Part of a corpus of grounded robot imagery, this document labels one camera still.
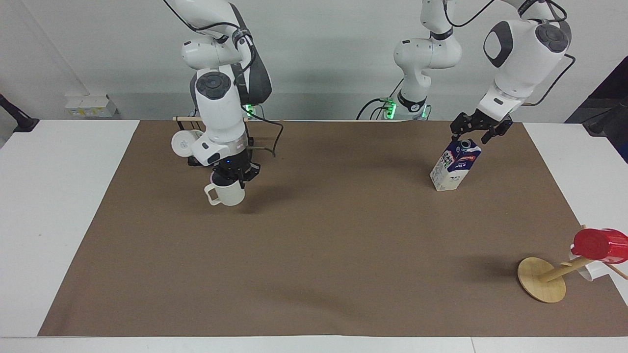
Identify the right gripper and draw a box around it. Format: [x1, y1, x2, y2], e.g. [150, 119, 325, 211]
[211, 150, 261, 190]

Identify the wire rack with wooden rod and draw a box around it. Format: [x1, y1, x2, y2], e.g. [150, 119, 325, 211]
[173, 116, 285, 159]

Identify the white round dish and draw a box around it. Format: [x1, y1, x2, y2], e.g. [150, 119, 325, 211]
[171, 129, 205, 158]

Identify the cream mug with handle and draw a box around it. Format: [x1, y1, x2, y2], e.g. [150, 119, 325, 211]
[204, 178, 245, 207]

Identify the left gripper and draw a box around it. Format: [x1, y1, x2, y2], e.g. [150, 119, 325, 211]
[450, 110, 514, 145]

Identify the white wall socket box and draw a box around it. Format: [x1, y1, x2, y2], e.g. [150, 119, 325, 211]
[65, 94, 118, 119]

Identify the black cable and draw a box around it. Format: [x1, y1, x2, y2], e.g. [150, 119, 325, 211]
[162, 0, 258, 69]
[521, 53, 576, 107]
[356, 77, 405, 121]
[443, 0, 497, 28]

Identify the black stand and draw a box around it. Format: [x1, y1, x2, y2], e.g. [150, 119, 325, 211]
[0, 93, 40, 133]
[564, 56, 628, 164]

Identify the white and blue milk carton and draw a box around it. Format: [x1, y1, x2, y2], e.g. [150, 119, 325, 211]
[429, 138, 482, 192]

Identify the wooden mug tree stand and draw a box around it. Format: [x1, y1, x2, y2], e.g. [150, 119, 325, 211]
[517, 225, 628, 304]

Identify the red plastic cup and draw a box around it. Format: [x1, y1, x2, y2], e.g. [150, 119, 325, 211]
[572, 228, 628, 264]

